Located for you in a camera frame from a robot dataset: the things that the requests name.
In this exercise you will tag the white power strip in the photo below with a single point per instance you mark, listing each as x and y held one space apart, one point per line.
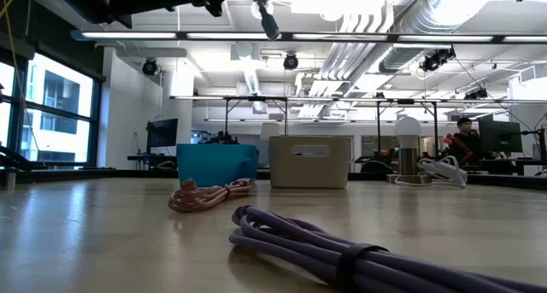
446 170

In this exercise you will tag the table lamp with round bulb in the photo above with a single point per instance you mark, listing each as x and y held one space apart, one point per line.
408 133

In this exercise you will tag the small black monitor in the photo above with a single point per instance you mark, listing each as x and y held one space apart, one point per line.
163 133

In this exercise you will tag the overhead light bar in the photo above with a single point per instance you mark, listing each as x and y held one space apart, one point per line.
342 37

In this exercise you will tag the large black monitor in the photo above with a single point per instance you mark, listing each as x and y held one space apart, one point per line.
500 137

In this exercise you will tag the silver ventilation duct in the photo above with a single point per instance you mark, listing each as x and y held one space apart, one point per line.
440 11

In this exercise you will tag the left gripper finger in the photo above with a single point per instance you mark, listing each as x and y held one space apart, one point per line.
268 19

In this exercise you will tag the black aluminium table frame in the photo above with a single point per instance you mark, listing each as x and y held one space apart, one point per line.
128 173

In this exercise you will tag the red desk lamp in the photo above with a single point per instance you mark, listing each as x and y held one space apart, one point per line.
456 145

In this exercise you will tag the teal plastic bin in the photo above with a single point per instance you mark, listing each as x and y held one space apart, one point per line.
213 165

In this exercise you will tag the seated person facing camera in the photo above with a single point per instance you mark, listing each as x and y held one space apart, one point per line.
466 141

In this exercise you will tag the black ceiling spotlight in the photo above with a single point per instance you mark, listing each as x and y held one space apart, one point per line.
149 66
290 61

